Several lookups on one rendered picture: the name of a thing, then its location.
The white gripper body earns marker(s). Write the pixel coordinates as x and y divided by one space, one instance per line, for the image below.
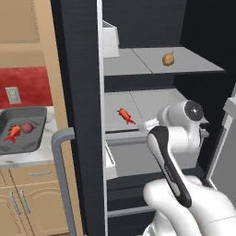
148 124

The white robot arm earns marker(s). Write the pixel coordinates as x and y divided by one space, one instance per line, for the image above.
179 135

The yellow onion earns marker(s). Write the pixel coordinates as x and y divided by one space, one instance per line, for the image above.
168 59

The red onion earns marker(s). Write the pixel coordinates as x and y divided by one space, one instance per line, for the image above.
27 127

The grey fridge shelf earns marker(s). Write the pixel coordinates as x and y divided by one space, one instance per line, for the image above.
190 60
150 100

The grey fridge drawer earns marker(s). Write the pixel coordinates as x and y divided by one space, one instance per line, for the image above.
135 158

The white fridge door bin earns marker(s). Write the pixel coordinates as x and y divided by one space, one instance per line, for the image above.
110 40
110 162

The grey fridge door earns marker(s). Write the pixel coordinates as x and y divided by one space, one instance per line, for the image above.
224 159

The black fridge door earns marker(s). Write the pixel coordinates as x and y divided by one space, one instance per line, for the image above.
80 76

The black fridge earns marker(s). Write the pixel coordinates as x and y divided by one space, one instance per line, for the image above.
144 24

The beige tall side panel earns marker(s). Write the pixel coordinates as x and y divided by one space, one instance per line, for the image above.
50 46

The beige cupboard door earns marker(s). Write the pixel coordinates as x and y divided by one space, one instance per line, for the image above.
46 209
6 215

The beige drawer front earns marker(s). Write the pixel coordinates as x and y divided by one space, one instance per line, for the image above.
18 176

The grey wall outlet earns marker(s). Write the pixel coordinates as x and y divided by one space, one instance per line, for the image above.
13 95

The beige wall cupboard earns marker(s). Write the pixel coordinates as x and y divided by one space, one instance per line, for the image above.
17 21

